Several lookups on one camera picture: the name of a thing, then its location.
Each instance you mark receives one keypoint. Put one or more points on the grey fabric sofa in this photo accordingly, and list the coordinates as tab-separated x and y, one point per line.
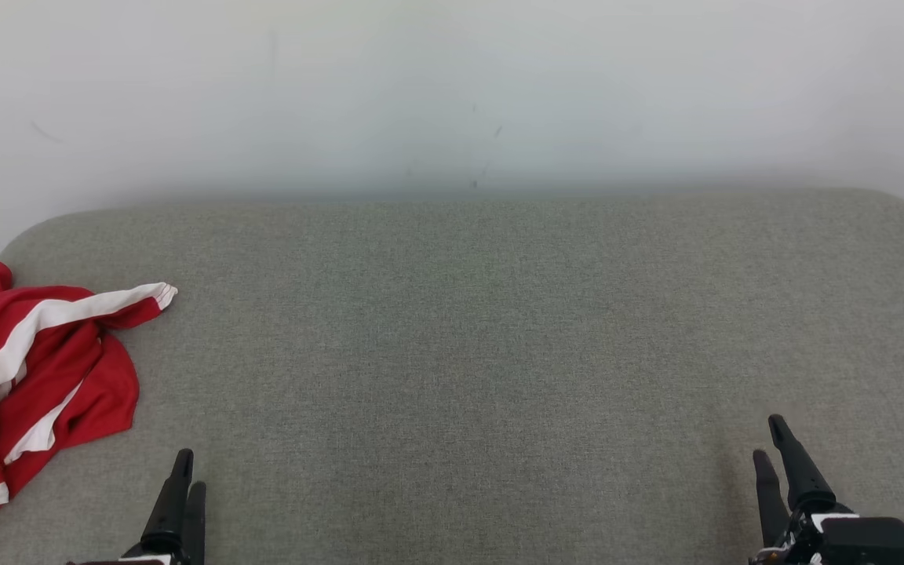
499	353

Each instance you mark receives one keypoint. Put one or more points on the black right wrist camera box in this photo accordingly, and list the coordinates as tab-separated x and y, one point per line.
876	541

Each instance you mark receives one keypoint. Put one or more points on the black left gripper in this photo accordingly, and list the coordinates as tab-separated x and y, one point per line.
150	559

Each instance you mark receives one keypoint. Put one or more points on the red shorts with white stripe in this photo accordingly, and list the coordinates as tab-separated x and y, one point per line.
52	310

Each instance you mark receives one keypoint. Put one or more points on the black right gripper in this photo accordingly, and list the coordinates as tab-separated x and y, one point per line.
801	541

